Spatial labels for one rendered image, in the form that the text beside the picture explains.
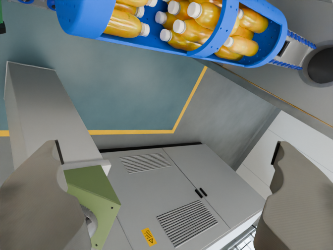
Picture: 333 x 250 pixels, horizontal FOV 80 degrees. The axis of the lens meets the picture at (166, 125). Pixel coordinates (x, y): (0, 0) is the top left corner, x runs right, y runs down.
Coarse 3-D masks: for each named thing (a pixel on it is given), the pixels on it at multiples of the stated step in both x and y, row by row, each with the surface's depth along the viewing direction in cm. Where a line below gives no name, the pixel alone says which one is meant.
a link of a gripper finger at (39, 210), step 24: (48, 144) 11; (24, 168) 9; (48, 168) 9; (0, 192) 8; (24, 192) 8; (48, 192) 8; (0, 216) 7; (24, 216) 7; (48, 216) 7; (72, 216) 7; (0, 240) 6; (24, 240) 6; (48, 240) 6; (72, 240) 6
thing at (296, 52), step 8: (8, 0) 59; (16, 0) 60; (48, 8) 64; (288, 40) 152; (288, 48) 159; (296, 48) 166; (304, 48) 175; (288, 56) 167; (296, 56) 175; (304, 56) 184; (296, 64) 185
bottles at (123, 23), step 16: (128, 0) 56; (144, 0) 58; (176, 0) 71; (112, 16) 56; (128, 16) 59; (160, 16) 72; (176, 16) 70; (112, 32) 59; (128, 32) 61; (144, 32) 65; (240, 32) 89; (176, 48) 77; (192, 48) 79; (224, 48) 90
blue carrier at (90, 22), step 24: (72, 0) 43; (96, 0) 40; (240, 0) 64; (264, 0) 78; (72, 24) 44; (96, 24) 45; (144, 48) 62; (168, 48) 75; (216, 48) 69; (264, 48) 96
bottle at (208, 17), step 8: (200, 8) 60; (208, 8) 61; (216, 8) 62; (200, 16) 62; (208, 16) 62; (216, 16) 63; (200, 24) 65; (208, 24) 64; (216, 24) 65; (232, 32) 72
